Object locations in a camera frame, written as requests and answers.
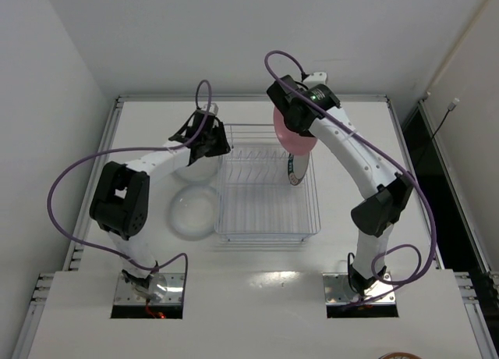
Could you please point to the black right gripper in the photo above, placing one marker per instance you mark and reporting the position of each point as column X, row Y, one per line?
column 292, row 117

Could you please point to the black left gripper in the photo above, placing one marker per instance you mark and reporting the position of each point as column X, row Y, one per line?
column 210, row 141

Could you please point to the pink plastic plate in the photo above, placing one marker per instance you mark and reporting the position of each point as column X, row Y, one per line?
column 292, row 142

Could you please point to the blue rimmed glass plate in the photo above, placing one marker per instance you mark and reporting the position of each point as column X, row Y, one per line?
column 192, row 212
column 201, row 170

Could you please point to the green rimmed white plate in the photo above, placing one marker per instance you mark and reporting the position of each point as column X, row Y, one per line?
column 297, row 166

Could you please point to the white wire dish rack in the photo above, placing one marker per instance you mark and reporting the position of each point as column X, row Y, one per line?
column 256, row 202

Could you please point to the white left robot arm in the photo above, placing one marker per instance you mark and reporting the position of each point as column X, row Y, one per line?
column 121, row 198

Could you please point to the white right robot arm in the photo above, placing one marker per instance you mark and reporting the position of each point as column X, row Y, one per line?
column 385, row 191

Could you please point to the orange rimmed round object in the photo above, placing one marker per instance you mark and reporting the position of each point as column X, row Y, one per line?
column 399, row 355

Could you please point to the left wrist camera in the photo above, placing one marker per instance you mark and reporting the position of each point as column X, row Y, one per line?
column 211, row 108

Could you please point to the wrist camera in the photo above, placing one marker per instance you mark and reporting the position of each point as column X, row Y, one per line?
column 281, row 96
column 211, row 108

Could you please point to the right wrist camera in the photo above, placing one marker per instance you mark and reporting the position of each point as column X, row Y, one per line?
column 281, row 96

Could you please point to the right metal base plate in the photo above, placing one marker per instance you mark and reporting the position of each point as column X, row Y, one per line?
column 338, row 292

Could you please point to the metal base plate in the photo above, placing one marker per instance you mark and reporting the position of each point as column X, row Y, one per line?
column 171, row 286
column 338, row 292

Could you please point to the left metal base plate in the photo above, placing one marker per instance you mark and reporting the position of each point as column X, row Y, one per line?
column 171, row 286

